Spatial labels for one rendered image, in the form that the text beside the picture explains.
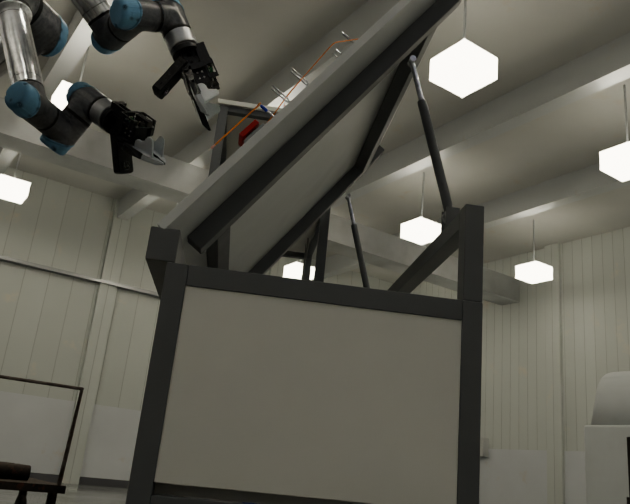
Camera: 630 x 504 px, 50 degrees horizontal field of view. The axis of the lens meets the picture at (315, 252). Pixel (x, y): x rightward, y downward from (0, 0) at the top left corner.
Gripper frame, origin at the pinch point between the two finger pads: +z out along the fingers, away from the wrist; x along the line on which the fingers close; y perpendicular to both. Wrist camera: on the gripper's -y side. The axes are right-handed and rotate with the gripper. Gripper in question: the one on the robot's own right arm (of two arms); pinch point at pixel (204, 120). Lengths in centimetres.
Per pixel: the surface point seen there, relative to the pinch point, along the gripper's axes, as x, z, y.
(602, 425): 367, 172, 239
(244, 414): -33, 71, -17
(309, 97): -29.2, 16.6, 18.3
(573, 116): 579, -127, 495
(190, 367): -33, 59, -23
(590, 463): 375, 195, 220
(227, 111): 94, -46, 21
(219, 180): -30.9, 27.7, -5.5
